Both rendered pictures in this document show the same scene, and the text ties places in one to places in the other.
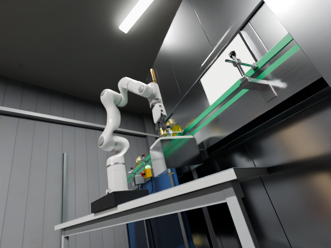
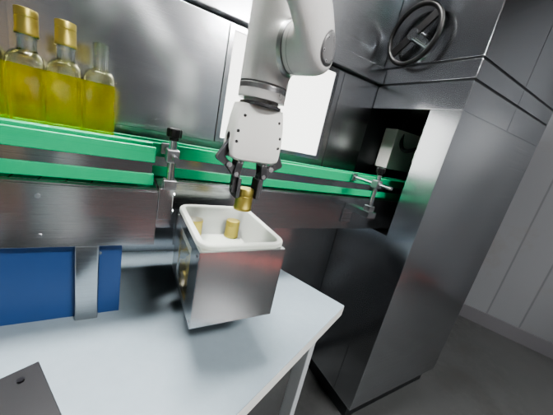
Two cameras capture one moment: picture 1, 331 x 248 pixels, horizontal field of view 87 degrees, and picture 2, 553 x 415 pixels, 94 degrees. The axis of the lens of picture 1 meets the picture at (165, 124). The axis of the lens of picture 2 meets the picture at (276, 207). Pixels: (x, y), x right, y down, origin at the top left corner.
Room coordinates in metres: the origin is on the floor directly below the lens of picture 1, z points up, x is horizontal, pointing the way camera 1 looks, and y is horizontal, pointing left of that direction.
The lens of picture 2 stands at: (0.91, 0.52, 1.21)
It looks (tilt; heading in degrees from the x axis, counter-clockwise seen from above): 15 degrees down; 268
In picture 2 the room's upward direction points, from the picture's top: 12 degrees clockwise
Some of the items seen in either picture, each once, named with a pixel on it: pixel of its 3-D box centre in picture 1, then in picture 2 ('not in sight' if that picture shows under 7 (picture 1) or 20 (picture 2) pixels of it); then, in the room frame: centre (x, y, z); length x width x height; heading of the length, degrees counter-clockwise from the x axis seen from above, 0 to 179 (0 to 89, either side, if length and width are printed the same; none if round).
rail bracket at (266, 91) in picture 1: (247, 74); (365, 198); (0.57, -0.35, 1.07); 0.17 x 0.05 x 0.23; 120
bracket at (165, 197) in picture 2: not in sight; (164, 198); (1.14, -0.05, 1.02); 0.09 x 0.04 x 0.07; 120
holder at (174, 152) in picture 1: (179, 156); (218, 253); (0.99, -0.03, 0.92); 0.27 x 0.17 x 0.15; 120
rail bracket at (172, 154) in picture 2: (173, 133); (170, 157); (1.13, -0.04, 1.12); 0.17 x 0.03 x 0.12; 120
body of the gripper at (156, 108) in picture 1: (158, 112); (255, 131); (0.95, 0.03, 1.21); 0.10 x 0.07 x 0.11; 29
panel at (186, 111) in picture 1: (205, 99); (214, 83); (1.14, -0.33, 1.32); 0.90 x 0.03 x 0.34; 30
